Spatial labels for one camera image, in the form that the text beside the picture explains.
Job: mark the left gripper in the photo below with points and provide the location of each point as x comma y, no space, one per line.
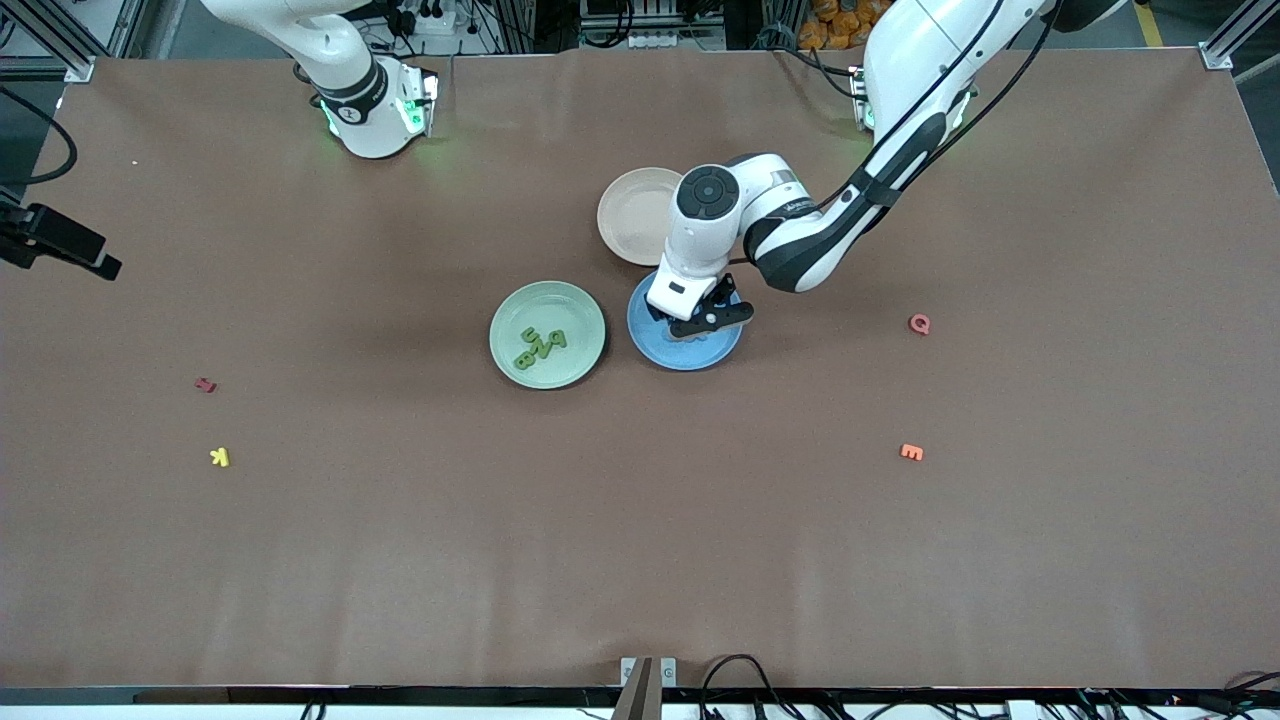
652,311

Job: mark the green foam letter N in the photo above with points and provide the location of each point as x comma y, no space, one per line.
542,348

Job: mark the green foam capital B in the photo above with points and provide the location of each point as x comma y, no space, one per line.
524,361

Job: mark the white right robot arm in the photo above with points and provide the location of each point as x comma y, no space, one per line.
370,120

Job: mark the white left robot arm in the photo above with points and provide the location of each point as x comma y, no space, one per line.
900,100

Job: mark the blue round plate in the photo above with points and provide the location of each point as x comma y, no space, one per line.
640,335

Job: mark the beige round plate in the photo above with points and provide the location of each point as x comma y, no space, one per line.
630,215

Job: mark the green round plate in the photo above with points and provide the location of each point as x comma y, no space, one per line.
570,305

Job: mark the red foam letter Q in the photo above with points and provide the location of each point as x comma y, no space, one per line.
926,331

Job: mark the brown table cover sheet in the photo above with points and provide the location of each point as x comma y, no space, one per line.
640,500

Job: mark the orange foam letter E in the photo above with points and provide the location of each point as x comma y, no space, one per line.
903,452

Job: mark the yellow foam letter K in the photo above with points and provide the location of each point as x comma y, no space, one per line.
219,457

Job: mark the white socket strip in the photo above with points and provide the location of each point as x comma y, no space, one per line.
660,40

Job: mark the pile of orange objects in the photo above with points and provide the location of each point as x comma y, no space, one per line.
835,22

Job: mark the white power strip with plugs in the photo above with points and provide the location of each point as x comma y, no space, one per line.
432,22

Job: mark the aluminium frame post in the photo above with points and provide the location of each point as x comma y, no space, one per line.
80,68
1225,45

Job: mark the silver camera mount bracket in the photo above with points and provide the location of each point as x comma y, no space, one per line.
645,685

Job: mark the black table edge rail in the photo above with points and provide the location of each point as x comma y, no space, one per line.
300,695

